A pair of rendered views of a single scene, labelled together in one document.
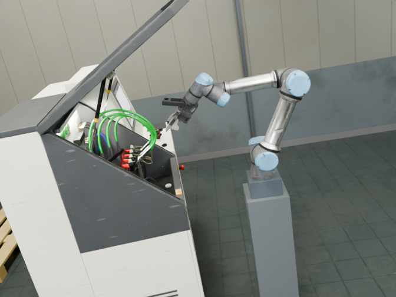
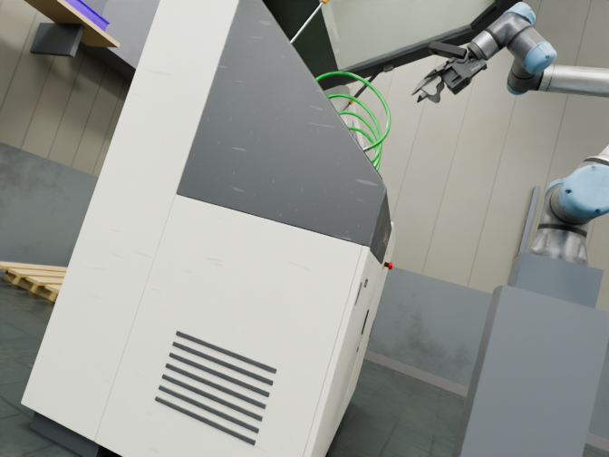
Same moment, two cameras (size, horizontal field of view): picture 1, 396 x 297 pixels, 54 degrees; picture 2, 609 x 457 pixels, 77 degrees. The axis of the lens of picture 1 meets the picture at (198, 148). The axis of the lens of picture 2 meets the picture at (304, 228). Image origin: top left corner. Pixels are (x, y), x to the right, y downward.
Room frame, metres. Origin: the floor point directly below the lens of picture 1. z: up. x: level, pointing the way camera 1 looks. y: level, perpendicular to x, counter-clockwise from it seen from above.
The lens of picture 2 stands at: (0.79, -0.04, 0.71)
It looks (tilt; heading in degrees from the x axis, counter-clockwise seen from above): 5 degrees up; 19
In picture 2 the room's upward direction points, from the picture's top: 17 degrees clockwise
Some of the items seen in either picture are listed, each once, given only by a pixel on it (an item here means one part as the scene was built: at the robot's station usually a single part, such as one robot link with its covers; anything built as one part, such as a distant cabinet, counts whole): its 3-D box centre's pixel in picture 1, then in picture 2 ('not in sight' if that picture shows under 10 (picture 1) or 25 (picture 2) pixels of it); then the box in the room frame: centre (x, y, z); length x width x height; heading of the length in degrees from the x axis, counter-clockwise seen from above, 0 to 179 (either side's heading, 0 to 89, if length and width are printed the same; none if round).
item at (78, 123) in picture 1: (86, 140); not in sight; (2.30, 0.67, 1.20); 0.13 x 0.03 x 0.31; 3
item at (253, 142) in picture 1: (260, 148); (568, 206); (2.00, -0.34, 1.07); 0.13 x 0.12 x 0.14; 179
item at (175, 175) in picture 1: (178, 188); (377, 233); (2.09, 0.16, 0.87); 0.62 x 0.04 x 0.16; 3
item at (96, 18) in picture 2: not in sight; (76, 13); (2.52, 2.57, 1.87); 0.33 x 0.22 x 0.11; 176
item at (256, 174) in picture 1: (261, 167); (557, 247); (2.01, -0.34, 0.95); 0.15 x 0.15 x 0.10
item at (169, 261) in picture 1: (151, 261); (265, 344); (2.07, 0.43, 0.39); 0.70 x 0.58 x 0.79; 3
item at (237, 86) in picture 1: (253, 83); (601, 82); (2.00, -0.35, 1.44); 0.49 x 0.11 x 0.12; 89
